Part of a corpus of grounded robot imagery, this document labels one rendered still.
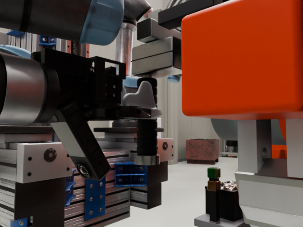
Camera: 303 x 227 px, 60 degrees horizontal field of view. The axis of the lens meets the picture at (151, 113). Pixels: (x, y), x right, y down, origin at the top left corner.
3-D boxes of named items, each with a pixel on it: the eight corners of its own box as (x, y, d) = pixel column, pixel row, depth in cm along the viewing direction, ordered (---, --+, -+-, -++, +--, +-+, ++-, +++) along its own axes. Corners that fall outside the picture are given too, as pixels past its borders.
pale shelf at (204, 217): (233, 237, 95) (233, 228, 95) (193, 225, 106) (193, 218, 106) (272, 210, 127) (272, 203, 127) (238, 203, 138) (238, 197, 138)
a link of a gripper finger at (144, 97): (173, 83, 43) (127, 75, 37) (173, 119, 43) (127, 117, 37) (161, 85, 46) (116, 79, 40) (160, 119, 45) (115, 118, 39)
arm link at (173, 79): (172, 75, 133) (177, 56, 135) (163, 79, 144) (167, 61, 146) (185, 80, 136) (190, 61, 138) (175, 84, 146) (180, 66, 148)
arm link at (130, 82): (119, 103, 110) (120, 71, 111) (112, 106, 122) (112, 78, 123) (146, 105, 114) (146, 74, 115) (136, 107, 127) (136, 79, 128)
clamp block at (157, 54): (172, 67, 39) (172, 32, 39) (130, 75, 45) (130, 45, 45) (191, 72, 43) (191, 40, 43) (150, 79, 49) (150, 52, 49)
